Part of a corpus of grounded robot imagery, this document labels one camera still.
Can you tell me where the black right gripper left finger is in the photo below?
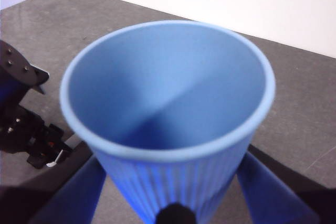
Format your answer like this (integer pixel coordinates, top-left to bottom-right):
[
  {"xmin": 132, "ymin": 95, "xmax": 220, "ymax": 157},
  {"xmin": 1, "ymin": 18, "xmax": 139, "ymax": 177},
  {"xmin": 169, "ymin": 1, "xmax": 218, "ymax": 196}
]
[{"xmin": 0, "ymin": 142, "xmax": 107, "ymax": 224}]

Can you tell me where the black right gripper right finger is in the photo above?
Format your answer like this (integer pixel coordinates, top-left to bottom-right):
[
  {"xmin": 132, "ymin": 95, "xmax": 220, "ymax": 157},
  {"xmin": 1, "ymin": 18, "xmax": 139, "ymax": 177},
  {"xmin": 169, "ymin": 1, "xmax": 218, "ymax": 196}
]
[{"xmin": 237, "ymin": 144, "xmax": 336, "ymax": 224}]

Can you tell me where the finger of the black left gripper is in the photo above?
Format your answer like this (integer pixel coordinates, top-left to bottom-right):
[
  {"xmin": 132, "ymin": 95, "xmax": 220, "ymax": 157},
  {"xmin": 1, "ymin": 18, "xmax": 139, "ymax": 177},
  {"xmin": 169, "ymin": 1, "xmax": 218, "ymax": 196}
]
[
  {"xmin": 0, "ymin": 105, "xmax": 74, "ymax": 170},
  {"xmin": 0, "ymin": 39, "xmax": 50, "ymax": 105}
]

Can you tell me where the blue ribbed plastic cup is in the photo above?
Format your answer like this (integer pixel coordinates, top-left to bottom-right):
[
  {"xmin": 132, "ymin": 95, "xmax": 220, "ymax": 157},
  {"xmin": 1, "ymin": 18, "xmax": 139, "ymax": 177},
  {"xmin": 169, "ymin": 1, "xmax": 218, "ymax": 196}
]
[{"xmin": 59, "ymin": 19, "xmax": 276, "ymax": 224}]

